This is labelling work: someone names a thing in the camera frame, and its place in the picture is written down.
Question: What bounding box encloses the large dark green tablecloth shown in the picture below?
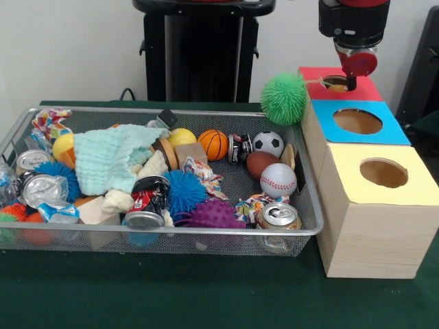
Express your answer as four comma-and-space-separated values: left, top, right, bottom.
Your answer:
0, 100, 439, 329

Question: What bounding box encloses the mint knit cloth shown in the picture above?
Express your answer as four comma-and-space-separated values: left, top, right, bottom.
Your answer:
73, 123, 171, 197

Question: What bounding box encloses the silver mesh bin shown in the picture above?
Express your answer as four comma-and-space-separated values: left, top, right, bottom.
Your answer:
0, 106, 325, 258

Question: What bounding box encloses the black stand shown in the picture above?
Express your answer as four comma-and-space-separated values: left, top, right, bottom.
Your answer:
394, 5, 439, 131

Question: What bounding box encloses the cream knit cloth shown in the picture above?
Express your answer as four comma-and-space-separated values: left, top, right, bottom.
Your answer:
101, 149, 174, 228

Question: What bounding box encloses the wooden box with three holes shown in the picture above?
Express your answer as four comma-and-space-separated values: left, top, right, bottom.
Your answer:
298, 65, 439, 279

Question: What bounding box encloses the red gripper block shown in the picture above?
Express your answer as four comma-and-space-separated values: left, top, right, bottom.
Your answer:
334, 46, 379, 93

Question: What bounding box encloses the silver drink can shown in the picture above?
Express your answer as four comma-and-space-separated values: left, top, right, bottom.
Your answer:
255, 202, 302, 253

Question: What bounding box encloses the blue spiky ball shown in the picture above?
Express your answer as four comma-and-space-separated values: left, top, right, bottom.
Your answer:
163, 169, 209, 220

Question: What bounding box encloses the small orange basketball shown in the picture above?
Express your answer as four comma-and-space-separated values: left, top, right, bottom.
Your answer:
197, 129, 230, 162

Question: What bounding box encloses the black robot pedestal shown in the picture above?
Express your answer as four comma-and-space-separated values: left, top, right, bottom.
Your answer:
132, 0, 277, 103

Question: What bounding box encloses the small dark green tablecloth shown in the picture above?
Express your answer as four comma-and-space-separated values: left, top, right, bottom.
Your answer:
410, 109, 439, 138

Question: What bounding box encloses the yellow ball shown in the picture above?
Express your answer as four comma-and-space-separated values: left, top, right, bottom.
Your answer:
51, 132, 75, 160

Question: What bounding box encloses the small soccer ball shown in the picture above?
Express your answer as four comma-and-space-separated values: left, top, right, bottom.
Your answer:
252, 132, 285, 158

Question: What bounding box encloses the purple spiky ball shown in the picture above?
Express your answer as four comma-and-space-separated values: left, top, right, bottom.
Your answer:
174, 198, 247, 230

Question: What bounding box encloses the white baseball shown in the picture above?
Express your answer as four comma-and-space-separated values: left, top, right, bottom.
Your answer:
259, 162, 298, 199

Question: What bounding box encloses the green spiky ball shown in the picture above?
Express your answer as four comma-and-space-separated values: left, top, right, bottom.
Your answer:
259, 72, 308, 126

